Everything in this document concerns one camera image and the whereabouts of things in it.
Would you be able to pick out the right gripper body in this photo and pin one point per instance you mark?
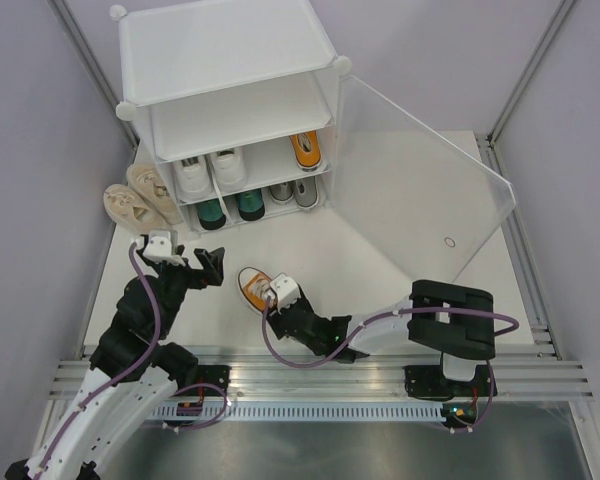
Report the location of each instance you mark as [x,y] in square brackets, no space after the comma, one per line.
[303,303]

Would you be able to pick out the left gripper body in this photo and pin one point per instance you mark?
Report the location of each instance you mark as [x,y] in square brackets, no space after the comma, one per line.
[177,280]

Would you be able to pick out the green loafer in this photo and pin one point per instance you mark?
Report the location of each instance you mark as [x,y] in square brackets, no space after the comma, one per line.
[210,214]
[250,205]

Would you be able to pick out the orange canvas sneaker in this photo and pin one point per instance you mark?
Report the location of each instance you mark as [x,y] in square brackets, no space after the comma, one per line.
[255,289]
[306,150]

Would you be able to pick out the beige sneaker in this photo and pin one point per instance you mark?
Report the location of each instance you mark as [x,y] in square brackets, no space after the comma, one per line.
[145,180]
[129,211]

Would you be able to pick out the white sneaker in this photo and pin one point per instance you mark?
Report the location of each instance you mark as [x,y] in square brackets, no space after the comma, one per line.
[228,176]
[192,178]

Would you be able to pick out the grey canvas sneaker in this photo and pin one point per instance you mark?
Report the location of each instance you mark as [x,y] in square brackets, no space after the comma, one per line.
[306,193]
[281,193]

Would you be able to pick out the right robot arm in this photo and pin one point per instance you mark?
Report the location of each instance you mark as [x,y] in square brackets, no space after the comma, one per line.
[451,319]

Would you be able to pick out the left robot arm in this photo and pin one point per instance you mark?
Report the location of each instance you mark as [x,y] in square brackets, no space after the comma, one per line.
[133,370]

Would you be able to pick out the white plastic shoe cabinet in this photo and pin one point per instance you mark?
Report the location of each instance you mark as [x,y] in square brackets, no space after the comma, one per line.
[207,76]

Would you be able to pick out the translucent cabinet door panel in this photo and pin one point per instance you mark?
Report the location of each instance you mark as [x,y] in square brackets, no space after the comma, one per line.
[422,201]

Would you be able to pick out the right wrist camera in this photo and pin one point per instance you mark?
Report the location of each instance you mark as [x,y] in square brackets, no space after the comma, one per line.
[282,292]

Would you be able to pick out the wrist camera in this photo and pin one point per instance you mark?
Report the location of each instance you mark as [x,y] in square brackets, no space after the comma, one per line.
[282,292]
[159,246]

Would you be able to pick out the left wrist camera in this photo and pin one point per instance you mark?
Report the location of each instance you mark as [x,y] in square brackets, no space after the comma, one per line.
[159,246]

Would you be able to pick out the aluminium frame rail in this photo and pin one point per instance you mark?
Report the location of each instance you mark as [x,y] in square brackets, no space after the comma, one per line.
[259,378]

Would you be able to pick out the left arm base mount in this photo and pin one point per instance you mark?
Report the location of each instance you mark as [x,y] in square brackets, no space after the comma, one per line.
[208,381]

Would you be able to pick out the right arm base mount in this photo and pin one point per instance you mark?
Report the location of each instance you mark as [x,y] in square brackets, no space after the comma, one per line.
[426,382]

